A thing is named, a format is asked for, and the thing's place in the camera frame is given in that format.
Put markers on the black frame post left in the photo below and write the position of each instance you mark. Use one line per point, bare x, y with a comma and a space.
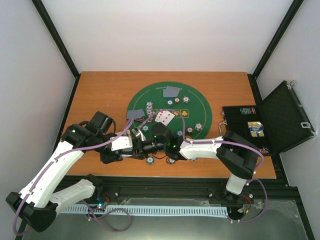
47, 20

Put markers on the black chip carrying case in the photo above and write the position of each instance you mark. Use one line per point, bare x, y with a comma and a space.
284, 119

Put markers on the blue backed card deck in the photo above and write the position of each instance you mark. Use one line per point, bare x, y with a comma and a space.
125, 156

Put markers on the spread row of chips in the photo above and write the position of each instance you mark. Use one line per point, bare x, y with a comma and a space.
149, 111

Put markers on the black front frame rail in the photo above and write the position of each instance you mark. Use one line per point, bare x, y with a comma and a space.
187, 187

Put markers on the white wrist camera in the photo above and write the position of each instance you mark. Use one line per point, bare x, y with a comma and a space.
138, 134
121, 143

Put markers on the black frame post right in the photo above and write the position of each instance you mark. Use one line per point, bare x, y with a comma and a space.
283, 26

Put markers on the green round poker mat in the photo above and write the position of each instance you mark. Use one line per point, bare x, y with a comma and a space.
197, 110

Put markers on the black frame post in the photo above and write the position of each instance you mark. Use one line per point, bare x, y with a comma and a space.
47, 20
283, 26

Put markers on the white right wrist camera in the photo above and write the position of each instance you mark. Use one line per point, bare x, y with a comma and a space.
138, 134

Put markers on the multicolour chips in case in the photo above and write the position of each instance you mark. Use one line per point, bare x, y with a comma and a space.
248, 110

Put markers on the gold blue card pack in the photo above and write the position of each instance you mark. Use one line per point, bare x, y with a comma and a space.
256, 129

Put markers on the face up red card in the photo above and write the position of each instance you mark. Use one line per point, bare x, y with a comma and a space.
164, 117

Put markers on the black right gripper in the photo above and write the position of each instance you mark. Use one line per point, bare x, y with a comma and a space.
143, 153

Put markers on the orange black chip stack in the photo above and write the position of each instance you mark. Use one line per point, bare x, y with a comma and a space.
170, 161

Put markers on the green blue chip stack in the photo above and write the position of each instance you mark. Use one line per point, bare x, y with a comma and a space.
150, 160

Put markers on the light blue cable duct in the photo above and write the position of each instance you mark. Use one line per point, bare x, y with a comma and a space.
162, 211

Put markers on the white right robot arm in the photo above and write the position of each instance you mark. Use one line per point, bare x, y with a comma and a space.
238, 155

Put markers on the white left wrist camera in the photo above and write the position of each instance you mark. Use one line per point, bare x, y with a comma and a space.
121, 143

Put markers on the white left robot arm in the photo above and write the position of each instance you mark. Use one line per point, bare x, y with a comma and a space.
37, 203

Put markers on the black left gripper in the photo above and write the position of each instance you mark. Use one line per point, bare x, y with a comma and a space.
107, 158

